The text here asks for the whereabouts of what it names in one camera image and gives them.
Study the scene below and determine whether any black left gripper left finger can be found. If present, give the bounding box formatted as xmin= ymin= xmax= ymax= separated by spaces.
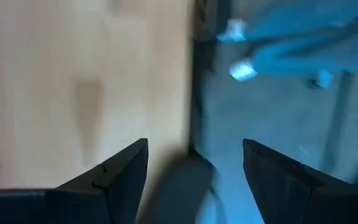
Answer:
xmin=0 ymin=138 xmax=149 ymax=224

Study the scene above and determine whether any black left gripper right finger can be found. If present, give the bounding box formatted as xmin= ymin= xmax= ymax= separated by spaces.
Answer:
xmin=242 ymin=138 xmax=358 ymax=224

